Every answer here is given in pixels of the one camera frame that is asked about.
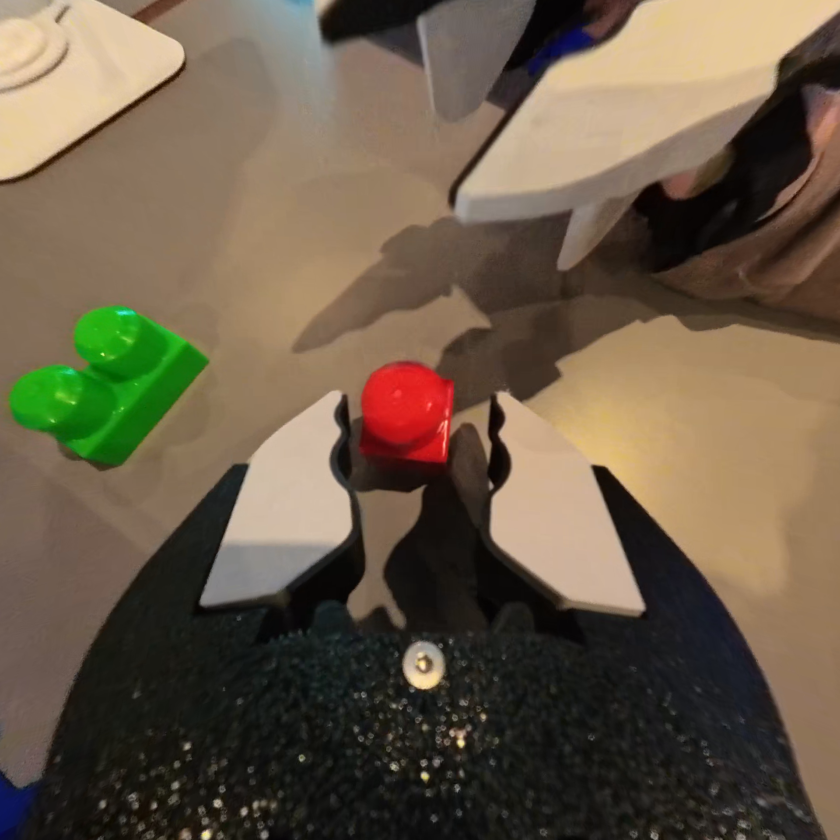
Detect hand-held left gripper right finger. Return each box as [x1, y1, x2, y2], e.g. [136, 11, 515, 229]
[479, 391, 647, 618]

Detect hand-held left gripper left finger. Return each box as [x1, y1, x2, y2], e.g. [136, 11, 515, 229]
[199, 390, 362, 611]

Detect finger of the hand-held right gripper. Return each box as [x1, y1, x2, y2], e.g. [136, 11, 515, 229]
[449, 0, 840, 271]
[416, 0, 539, 122]

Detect red one-stud mega block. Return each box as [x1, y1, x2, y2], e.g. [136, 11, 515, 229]
[358, 361, 455, 467]

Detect green two-stud mega block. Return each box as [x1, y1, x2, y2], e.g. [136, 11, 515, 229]
[8, 305, 211, 468]

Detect person's right hand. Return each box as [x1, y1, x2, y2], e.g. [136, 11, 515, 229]
[802, 79, 840, 194]

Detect white board stand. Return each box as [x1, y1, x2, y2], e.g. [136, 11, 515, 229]
[0, 0, 186, 183]

